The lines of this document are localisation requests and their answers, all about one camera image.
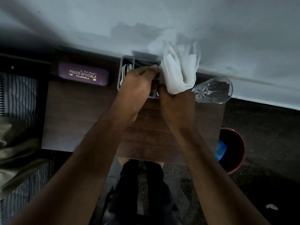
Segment person's right hand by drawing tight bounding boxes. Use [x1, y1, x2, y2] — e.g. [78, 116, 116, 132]
[157, 85, 198, 134]

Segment person's left hand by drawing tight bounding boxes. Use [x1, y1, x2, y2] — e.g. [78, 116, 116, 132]
[112, 64, 160, 123]

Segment white paper napkin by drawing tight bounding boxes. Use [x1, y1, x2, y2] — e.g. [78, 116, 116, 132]
[159, 41, 202, 95]

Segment person's left forearm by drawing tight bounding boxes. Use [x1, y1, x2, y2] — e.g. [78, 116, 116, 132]
[9, 106, 141, 225]

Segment person's right forearm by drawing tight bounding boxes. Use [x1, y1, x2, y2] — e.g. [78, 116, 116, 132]
[169, 124, 272, 225]

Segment white items in organizer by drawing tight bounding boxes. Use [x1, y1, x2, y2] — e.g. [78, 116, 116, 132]
[120, 64, 132, 86]

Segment grey compartment organizer box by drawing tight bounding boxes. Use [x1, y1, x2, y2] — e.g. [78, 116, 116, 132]
[117, 55, 162, 99]

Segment clear stemmed glass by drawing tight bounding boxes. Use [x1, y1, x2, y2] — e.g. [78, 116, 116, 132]
[192, 76, 233, 104]

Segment purple spectacle case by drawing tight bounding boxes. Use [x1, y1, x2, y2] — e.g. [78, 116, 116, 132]
[58, 62, 110, 87]

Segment blue plastic bag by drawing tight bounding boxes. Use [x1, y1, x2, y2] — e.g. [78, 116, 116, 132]
[217, 138, 227, 162]

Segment red bucket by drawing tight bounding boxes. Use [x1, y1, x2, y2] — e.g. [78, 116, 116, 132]
[217, 127, 246, 175]

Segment person's black trousers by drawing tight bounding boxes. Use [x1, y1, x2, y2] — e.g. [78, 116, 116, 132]
[103, 159, 179, 225]

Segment striped mattress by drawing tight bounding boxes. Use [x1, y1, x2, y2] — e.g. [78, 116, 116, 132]
[0, 72, 50, 225]

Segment olive cloth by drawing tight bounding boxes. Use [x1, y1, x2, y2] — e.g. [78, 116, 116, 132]
[0, 117, 51, 200]

